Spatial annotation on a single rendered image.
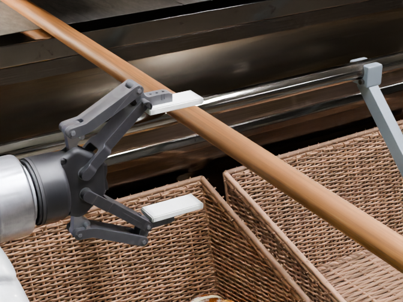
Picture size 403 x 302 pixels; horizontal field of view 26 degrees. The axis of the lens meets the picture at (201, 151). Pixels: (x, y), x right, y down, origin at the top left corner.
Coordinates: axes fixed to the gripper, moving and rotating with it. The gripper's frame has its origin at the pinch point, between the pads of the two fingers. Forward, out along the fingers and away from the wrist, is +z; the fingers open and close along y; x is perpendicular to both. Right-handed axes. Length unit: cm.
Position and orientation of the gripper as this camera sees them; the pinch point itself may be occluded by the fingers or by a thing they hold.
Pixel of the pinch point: (189, 152)
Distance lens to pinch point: 103.1
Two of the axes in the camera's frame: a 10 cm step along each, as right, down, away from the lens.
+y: 0.0, 9.1, 4.2
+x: 5.1, 3.6, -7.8
